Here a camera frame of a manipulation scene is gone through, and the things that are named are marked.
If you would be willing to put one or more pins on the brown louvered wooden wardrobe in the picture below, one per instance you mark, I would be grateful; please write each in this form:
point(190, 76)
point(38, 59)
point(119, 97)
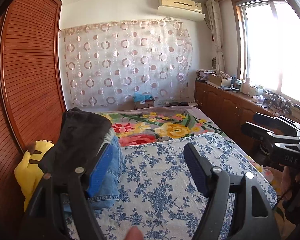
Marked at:
point(31, 97)

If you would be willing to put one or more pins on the cardboard box on cabinet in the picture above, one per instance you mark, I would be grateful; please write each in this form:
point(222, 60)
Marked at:
point(220, 81)

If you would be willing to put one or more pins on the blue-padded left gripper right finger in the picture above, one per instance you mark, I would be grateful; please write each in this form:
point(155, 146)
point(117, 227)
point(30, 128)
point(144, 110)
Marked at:
point(252, 217)

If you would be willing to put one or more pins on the white bottle on cabinet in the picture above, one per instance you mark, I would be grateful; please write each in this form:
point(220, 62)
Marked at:
point(245, 86)

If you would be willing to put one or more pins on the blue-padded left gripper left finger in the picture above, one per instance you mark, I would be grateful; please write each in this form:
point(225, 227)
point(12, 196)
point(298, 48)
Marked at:
point(44, 216)

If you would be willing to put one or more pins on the black pants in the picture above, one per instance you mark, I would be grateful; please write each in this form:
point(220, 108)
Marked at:
point(75, 122)

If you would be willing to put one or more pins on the blue folded jeans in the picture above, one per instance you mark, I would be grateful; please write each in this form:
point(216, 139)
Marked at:
point(110, 174)

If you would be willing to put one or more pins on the white wall air conditioner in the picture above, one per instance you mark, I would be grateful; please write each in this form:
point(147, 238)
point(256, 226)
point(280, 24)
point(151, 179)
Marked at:
point(184, 9)

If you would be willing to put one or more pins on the patterned side window curtain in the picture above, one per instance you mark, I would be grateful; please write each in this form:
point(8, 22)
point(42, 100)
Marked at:
point(215, 19)

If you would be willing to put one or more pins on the person's right hand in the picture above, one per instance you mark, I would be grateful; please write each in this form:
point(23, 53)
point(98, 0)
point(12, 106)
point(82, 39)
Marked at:
point(287, 183)

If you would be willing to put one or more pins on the person's left hand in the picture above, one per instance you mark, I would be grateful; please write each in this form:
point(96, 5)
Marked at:
point(134, 234)

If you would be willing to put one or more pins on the brown wooden low cabinet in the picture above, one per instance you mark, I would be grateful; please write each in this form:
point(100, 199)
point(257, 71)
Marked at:
point(229, 110)

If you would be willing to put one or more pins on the cardboard box with blue cloth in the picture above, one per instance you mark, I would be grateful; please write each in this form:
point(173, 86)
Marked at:
point(143, 101)

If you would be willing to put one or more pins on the colourful floral blanket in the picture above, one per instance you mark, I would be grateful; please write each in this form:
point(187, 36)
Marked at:
point(156, 124)

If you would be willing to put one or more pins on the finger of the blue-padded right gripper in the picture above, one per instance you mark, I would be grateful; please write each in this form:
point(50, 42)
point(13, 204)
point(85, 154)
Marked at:
point(281, 123)
point(265, 135)

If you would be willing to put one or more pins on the window with wooden frame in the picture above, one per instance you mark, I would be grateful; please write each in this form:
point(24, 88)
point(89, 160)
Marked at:
point(269, 34)

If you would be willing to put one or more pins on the yellow plush toy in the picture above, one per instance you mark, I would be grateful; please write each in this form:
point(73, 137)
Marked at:
point(27, 172)

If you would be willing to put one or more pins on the sheer circle-pattern curtain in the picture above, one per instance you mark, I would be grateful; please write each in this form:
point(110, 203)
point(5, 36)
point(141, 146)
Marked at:
point(108, 64)

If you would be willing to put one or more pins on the blue floral white bedspread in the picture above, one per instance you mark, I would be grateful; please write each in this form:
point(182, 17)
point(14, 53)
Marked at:
point(157, 193)

